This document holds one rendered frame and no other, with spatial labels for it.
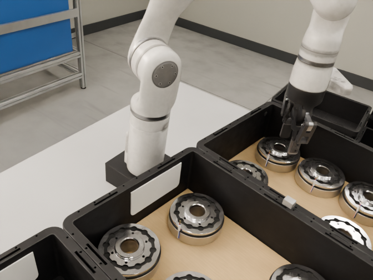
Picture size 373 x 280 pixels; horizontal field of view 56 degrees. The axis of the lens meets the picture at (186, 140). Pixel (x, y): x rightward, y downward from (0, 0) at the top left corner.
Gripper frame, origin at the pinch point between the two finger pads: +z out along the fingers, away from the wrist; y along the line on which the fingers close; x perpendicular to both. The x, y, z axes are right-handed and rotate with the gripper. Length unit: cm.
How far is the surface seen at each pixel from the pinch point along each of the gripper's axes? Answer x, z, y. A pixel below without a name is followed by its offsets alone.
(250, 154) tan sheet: -6.7, 7.9, -4.1
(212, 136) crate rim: -18.3, -2.3, 3.0
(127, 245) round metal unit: -34.7, 5.5, 24.5
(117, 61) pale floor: -62, 91, -240
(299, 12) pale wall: 106, 44, -268
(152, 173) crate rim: -30.8, -2.5, 15.1
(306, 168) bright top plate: 4.2, 5.1, 3.7
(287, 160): 0.2, 4.7, 1.8
